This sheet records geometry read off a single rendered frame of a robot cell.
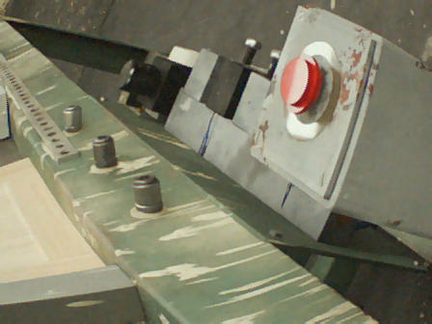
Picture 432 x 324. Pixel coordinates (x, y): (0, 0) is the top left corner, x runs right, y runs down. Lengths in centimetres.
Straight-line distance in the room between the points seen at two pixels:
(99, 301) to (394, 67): 37
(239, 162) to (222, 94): 7
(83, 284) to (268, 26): 193
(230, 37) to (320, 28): 223
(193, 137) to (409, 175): 60
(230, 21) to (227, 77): 181
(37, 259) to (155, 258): 16
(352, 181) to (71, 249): 44
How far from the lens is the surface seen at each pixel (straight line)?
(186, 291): 90
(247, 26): 291
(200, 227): 101
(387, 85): 68
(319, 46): 73
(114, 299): 94
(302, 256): 219
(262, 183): 113
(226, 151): 121
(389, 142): 69
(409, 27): 226
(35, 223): 114
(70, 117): 128
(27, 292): 93
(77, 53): 292
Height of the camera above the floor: 130
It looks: 27 degrees down
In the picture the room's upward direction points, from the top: 72 degrees counter-clockwise
